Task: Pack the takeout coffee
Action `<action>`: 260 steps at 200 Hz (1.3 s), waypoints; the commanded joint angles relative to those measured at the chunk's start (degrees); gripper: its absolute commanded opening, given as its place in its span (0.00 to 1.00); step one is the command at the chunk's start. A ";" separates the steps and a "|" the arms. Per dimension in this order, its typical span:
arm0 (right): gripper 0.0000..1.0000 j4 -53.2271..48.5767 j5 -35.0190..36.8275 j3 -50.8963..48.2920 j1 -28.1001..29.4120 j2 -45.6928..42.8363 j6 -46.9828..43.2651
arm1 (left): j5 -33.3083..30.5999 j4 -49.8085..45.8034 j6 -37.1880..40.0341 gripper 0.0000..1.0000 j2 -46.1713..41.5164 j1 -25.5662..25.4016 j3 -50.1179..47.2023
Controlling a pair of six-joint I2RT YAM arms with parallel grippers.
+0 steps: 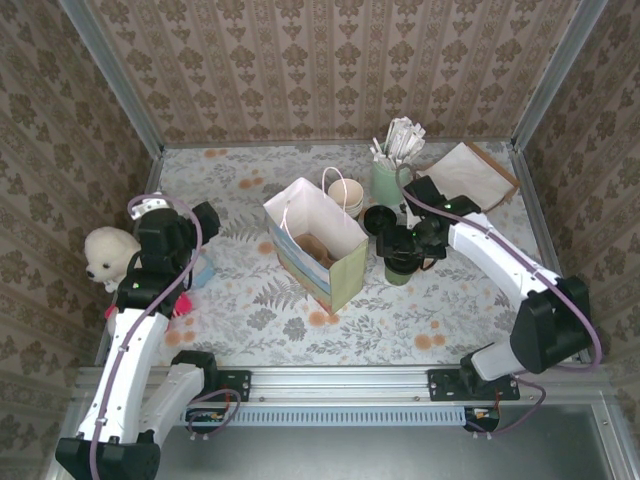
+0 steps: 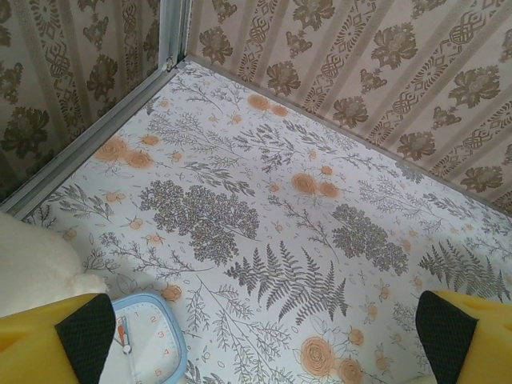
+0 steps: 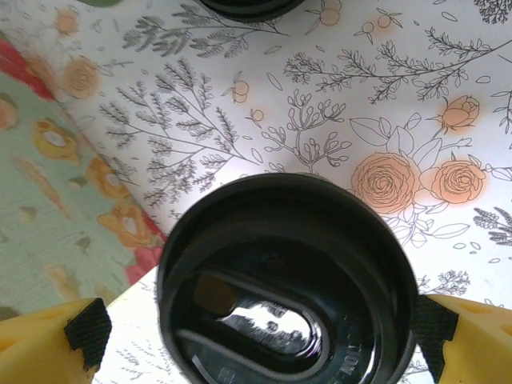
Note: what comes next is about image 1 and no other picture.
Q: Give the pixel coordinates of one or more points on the single black cup lid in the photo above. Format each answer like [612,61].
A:
[400,270]

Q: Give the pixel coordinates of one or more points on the landscape print paper gift bag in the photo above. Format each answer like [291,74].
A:
[345,280]

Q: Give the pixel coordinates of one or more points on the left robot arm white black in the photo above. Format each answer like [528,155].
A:
[125,375]

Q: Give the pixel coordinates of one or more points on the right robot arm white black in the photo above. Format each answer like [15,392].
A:
[500,250]

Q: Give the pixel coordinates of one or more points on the white seal plush toy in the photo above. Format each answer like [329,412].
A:
[107,250]

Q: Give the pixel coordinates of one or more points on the small blue box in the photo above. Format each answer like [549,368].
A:
[205,272]

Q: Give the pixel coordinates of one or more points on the stack of black cup lids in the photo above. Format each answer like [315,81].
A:
[377,220]

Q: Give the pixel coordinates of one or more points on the pink striped sock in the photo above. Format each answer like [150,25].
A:
[184,302]

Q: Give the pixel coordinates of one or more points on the pale green holder cup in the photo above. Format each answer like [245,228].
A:
[387,182]

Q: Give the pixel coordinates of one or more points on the stack of white napkins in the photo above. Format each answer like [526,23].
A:
[475,175]

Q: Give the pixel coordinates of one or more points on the stack of green paper cups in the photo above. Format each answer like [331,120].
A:
[345,192]

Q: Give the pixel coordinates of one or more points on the brown cardboard napkin tray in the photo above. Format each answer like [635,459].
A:
[510,182]

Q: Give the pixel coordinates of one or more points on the bundle of paper-wrapped straws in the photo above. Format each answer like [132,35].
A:
[405,140]

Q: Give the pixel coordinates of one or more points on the floral tablecloth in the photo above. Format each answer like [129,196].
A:
[350,340]

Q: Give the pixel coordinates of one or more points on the black connector housing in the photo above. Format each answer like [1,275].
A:
[482,420]
[210,422]

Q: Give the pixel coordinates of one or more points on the grey metal sheet panel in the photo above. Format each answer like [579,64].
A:
[350,455]

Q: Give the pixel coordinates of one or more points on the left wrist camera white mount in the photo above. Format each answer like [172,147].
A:
[150,205]

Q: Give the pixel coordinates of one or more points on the aluminium side rail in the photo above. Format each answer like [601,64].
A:
[533,200]
[154,172]

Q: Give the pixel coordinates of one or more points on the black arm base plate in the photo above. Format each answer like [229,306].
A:
[440,385]
[240,385]

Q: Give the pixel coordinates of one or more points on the aluminium frame post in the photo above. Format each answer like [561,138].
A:
[117,75]
[555,75]

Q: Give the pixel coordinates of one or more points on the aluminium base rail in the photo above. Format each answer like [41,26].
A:
[340,385]

